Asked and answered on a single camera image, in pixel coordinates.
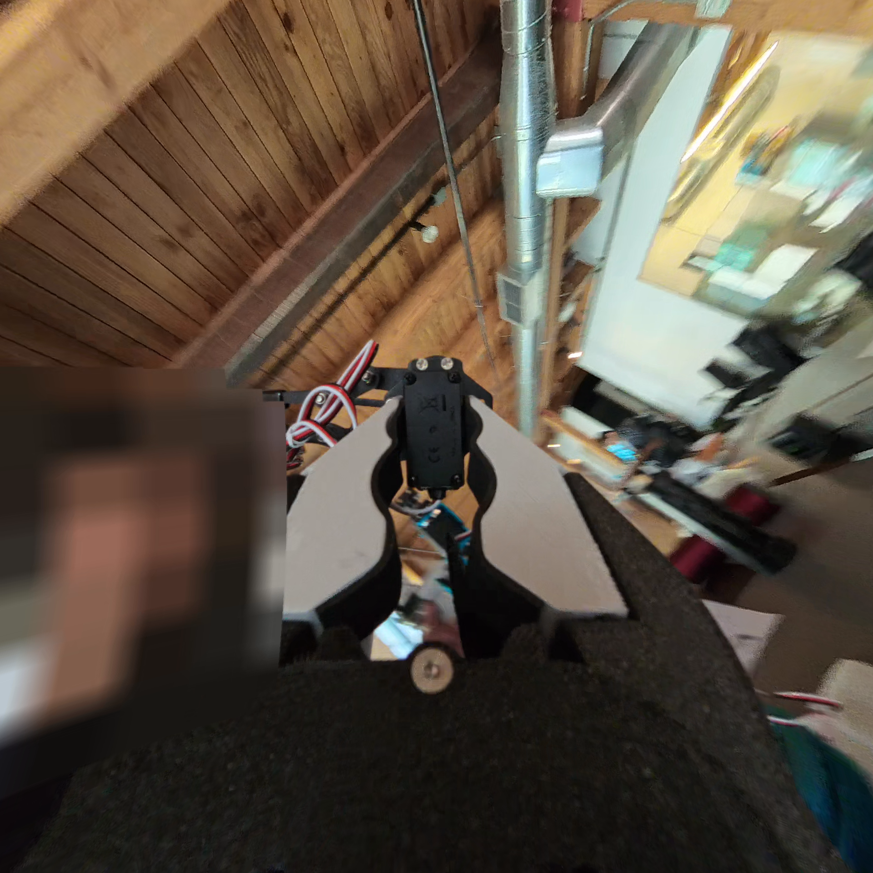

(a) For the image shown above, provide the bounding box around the red white black servo cable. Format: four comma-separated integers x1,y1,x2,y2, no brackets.
767,689,847,712

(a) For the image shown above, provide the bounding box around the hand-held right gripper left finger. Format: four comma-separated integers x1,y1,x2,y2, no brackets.
283,399,403,623

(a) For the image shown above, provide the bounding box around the thin ceiling conduit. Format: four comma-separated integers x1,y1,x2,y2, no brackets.
411,0,502,372

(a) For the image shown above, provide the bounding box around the black servo claw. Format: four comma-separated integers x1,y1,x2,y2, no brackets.
262,356,493,507

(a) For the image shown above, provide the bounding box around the dark red cylinder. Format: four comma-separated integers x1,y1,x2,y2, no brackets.
672,531,717,582
726,487,780,525

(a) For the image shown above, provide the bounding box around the silver ventilation duct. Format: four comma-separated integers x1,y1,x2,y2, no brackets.
497,0,608,441

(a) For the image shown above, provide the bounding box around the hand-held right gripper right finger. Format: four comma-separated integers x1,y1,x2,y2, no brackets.
467,399,628,619

